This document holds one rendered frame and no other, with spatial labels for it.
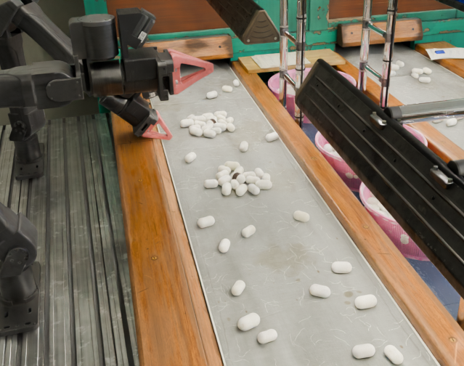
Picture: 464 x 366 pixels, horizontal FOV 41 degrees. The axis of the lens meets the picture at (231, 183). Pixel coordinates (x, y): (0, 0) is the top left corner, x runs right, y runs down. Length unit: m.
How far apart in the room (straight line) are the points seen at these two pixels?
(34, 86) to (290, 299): 0.53
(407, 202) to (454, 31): 1.80
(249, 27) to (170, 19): 0.81
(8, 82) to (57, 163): 0.73
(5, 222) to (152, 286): 0.28
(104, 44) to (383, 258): 0.59
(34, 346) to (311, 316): 0.47
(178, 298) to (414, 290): 0.38
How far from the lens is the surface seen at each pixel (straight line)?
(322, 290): 1.03
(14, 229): 1.12
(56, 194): 1.56
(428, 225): 0.63
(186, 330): 0.95
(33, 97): 1.01
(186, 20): 2.09
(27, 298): 1.20
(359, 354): 0.94
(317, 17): 2.19
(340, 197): 1.27
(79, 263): 1.29
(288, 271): 1.10
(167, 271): 1.07
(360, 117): 0.80
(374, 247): 1.13
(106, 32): 0.99
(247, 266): 1.11
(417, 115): 0.77
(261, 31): 1.31
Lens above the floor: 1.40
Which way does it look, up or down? 28 degrees down
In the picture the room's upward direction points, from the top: 2 degrees counter-clockwise
